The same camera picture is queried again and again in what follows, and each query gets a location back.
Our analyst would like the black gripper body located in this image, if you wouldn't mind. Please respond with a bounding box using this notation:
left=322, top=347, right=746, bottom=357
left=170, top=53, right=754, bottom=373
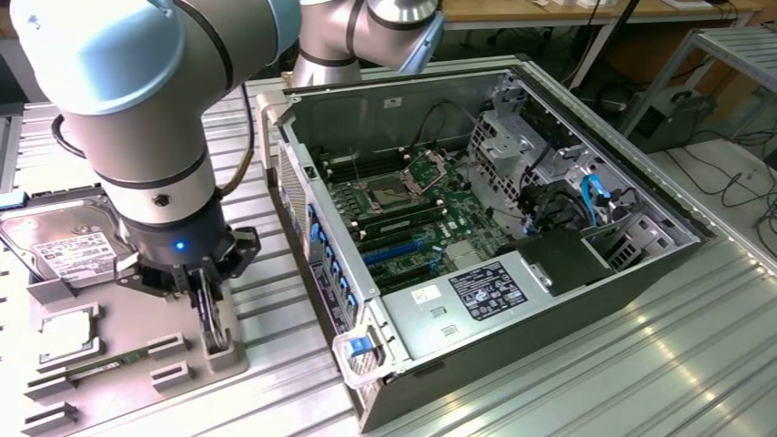
left=122, top=198, right=237, bottom=272

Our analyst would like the black graphics card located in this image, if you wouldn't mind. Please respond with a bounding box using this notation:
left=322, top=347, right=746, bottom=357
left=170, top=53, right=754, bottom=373
left=192, top=268, right=230, bottom=354

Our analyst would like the silver hard disk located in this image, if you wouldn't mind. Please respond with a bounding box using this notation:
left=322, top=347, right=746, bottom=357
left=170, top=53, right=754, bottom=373
left=0, top=194, right=138, bottom=290

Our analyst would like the silver CPU chip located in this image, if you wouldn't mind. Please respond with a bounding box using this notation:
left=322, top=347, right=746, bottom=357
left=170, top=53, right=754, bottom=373
left=37, top=313, right=97, bottom=361

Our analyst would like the grey parts rack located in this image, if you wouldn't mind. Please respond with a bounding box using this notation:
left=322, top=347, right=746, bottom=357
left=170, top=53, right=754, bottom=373
left=0, top=184, right=252, bottom=437

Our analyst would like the green RAM stick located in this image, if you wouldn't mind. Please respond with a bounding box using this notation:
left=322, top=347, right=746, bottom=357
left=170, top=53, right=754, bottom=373
left=34, top=344, right=153, bottom=381

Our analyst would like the blue expansion slot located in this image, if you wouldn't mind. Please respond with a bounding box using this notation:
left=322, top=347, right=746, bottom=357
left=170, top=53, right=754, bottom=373
left=361, top=240, right=428, bottom=270

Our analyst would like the black installed RAM stick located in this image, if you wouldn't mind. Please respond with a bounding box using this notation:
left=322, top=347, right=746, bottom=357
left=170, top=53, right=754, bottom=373
left=356, top=207, right=445, bottom=237

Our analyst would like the CPU socket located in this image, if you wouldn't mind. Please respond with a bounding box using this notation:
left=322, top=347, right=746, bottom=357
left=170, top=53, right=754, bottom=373
left=361, top=176, right=421, bottom=214

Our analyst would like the green motherboard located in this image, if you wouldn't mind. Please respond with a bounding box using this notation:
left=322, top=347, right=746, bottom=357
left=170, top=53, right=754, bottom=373
left=313, top=144, right=525, bottom=293

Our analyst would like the metal socket cover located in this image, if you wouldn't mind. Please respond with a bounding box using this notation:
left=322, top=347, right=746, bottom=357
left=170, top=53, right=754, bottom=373
left=402, top=150, right=457, bottom=188

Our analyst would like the silver chipset heatsink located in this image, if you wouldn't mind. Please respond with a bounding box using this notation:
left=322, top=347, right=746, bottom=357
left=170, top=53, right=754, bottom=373
left=444, top=240, right=482, bottom=266

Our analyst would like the grey power supply unit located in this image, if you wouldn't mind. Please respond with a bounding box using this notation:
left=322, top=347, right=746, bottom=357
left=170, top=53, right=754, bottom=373
left=380, top=254, right=554, bottom=361

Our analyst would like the metal disk bay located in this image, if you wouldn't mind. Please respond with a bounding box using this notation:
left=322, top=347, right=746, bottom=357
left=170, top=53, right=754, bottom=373
left=468, top=107, right=552, bottom=204

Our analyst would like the black plastic air shroud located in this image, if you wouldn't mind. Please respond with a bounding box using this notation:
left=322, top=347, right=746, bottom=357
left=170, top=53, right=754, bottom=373
left=496, top=227, right=618, bottom=298

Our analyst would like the black open PC case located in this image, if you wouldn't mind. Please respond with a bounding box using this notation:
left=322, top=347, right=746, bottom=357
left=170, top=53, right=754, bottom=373
left=252, top=54, right=718, bottom=434

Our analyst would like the black equipment box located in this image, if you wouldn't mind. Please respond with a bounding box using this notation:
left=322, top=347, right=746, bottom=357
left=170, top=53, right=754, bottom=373
left=629, top=88, right=718, bottom=154

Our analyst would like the wooden desk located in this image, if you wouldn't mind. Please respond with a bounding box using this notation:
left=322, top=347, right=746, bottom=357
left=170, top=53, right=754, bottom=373
left=440, top=0, right=759, bottom=32

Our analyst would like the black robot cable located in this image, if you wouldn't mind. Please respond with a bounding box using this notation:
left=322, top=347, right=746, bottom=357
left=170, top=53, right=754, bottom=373
left=49, top=83, right=257, bottom=198

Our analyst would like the black looped wire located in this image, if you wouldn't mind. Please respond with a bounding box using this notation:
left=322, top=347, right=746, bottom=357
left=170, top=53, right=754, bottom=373
left=416, top=104, right=482, bottom=152

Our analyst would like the blue SATA wire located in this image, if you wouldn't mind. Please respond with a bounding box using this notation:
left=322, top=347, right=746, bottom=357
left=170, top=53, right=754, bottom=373
left=580, top=174, right=611, bottom=225

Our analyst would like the metal slat table frame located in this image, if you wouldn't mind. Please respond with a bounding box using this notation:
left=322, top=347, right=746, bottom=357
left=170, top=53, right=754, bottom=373
left=622, top=22, right=777, bottom=137

